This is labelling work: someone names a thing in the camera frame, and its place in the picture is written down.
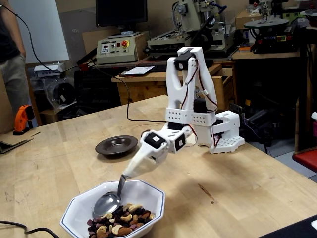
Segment beige cnc milling machine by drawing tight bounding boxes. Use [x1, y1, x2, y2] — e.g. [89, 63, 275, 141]
[145, 0, 238, 59]

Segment orange and black power tool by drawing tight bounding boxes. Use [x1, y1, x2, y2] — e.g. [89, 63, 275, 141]
[12, 105, 36, 136]

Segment wooden desk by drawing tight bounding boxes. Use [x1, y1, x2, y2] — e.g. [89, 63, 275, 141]
[111, 61, 236, 107]

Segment black storage cabinet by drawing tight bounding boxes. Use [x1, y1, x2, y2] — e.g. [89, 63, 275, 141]
[74, 69, 122, 112]

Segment bare forearm of person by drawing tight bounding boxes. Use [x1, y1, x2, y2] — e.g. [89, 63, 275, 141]
[6, 9, 27, 58]

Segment white robot arm with base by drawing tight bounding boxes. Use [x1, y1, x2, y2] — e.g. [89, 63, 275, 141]
[160, 46, 246, 155]

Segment tablet with white screen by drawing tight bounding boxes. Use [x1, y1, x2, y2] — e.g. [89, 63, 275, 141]
[118, 65, 156, 77]

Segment white gripper with motor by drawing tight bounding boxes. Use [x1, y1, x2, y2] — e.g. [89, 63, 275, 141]
[123, 131, 171, 178]

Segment person in black shirt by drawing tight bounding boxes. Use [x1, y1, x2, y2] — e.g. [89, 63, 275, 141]
[0, 0, 30, 119]

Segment black computer monitor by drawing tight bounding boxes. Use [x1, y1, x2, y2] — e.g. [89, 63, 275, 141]
[95, 0, 149, 38]

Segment bent metal spoon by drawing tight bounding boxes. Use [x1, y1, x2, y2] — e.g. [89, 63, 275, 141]
[93, 174, 131, 216]

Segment black plastic crate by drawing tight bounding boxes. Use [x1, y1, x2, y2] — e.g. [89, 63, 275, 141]
[260, 214, 317, 238]

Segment trail mix nuts and raisins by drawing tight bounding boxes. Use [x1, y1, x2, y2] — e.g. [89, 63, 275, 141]
[86, 203, 156, 238]

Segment flat cardboard piece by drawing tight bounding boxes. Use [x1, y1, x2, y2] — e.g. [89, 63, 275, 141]
[0, 130, 41, 154]

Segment brown cardboard box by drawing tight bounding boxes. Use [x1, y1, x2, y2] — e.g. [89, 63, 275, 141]
[235, 9, 263, 30]

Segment wooden workbench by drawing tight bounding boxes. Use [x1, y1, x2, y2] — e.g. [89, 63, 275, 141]
[232, 48, 302, 60]

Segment beige control box emergency stop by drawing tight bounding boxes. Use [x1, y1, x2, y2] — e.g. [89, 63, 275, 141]
[96, 32, 149, 65]

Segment dark brown metal plate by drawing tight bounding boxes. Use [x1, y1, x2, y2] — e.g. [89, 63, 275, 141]
[95, 135, 139, 156]

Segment black scroll saw machine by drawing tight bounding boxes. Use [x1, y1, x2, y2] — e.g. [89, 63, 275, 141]
[244, 0, 300, 54]

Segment white board panel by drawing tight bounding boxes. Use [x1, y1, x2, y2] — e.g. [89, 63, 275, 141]
[8, 0, 70, 64]

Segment white octagonal bowl blue rim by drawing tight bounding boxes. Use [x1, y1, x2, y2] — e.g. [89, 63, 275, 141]
[59, 179, 166, 238]

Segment brown wooden beam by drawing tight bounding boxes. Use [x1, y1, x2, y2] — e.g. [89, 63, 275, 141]
[24, 61, 43, 127]

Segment black keyboard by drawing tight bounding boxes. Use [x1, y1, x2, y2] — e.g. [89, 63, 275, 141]
[151, 63, 174, 73]

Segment clear bag with black disc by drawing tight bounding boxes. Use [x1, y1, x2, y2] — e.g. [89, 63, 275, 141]
[42, 76, 77, 112]

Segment green controller circuit board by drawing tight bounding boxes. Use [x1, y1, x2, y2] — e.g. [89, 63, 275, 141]
[229, 103, 246, 121]

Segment long hanging black cable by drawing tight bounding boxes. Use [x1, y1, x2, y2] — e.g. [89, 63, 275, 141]
[0, 3, 169, 123]

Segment white paper scrap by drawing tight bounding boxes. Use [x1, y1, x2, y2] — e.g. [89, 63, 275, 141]
[185, 135, 199, 147]

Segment beige masking tape wrap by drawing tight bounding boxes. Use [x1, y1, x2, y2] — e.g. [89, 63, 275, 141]
[122, 148, 159, 179]

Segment red chair dark wood frame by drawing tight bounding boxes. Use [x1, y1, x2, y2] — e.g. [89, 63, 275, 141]
[293, 26, 317, 174]

